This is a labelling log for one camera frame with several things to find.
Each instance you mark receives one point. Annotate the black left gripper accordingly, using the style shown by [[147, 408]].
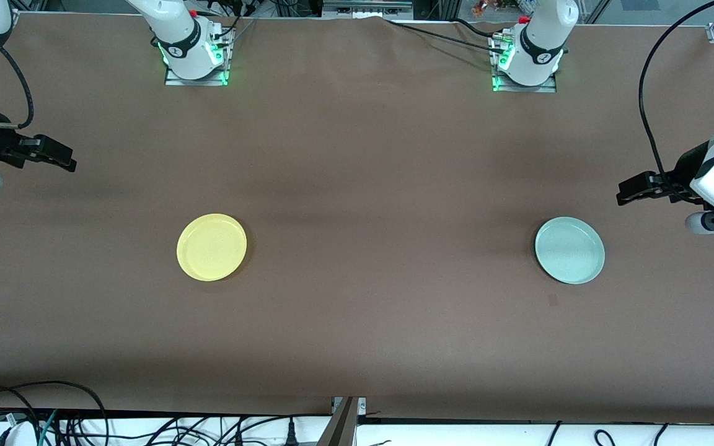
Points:
[[687, 170]]

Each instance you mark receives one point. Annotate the pale green plastic plate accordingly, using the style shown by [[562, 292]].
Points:
[[569, 251]]

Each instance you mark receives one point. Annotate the yellow plastic plate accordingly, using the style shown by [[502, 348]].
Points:
[[211, 248]]

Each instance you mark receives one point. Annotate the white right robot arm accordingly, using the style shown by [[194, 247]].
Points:
[[186, 37]]

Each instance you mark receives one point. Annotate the white power adapter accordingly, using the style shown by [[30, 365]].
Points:
[[19, 432]]

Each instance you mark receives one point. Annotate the brown table cover sheet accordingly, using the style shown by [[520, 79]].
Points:
[[357, 155]]

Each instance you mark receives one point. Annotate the black power plug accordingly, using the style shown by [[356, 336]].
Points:
[[290, 435]]

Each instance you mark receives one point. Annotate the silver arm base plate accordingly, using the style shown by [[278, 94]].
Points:
[[196, 81], [521, 88]]

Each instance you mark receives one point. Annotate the aluminium frame post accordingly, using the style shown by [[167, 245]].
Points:
[[341, 427]]

